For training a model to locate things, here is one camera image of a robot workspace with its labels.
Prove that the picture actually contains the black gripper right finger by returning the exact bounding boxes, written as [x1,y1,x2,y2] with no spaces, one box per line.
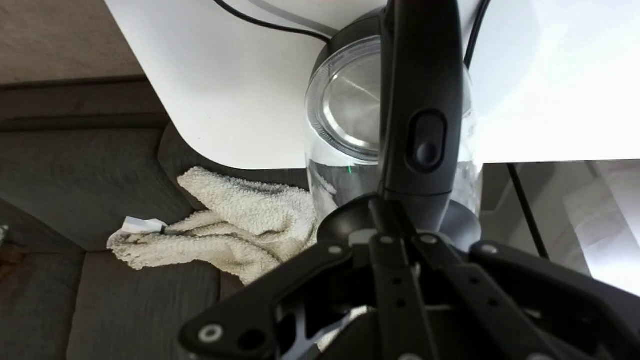
[402,231,640,360]

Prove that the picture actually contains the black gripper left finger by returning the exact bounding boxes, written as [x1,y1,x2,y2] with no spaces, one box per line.
[178,198,437,360]

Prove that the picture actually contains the glass electric kettle black handle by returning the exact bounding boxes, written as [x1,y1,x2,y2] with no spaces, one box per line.
[304,0,484,253]

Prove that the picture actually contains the cream terry towel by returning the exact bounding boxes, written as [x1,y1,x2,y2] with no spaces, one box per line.
[106,166,319,288]

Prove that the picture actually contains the dark grey sofa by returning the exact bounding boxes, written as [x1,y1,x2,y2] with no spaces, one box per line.
[0,76,316,360]

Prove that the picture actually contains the black kettle power cable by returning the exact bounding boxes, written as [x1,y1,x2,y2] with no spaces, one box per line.
[211,0,493,70]

